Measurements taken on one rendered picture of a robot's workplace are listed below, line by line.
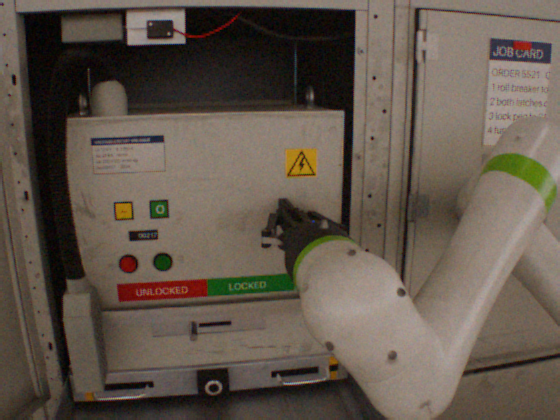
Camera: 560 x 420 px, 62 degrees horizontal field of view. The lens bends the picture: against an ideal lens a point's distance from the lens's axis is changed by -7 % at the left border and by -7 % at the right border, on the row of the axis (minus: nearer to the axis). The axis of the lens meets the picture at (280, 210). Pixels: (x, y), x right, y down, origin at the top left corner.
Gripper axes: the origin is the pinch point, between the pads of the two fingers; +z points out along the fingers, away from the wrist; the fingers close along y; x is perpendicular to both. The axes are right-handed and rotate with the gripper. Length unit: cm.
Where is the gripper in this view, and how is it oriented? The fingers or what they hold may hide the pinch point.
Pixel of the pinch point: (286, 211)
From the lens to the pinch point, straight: 84.3
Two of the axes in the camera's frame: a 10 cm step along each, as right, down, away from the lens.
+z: -1.9, -2.7, 9.4
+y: 9.8, -0.5, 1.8
